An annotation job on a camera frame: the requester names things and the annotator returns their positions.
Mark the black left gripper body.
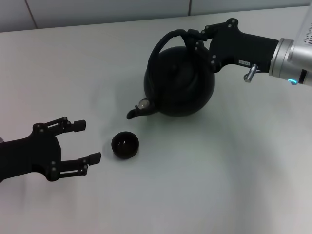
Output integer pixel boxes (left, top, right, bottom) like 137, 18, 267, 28
0, 123, 62, 182

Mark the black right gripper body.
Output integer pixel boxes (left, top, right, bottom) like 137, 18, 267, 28
209, 18, 280, 74

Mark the small dark teacup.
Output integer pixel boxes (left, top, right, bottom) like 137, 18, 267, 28
111, 131, 140, 160

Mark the black round teapot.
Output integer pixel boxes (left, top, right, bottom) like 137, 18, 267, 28
126, 28, 216, 120

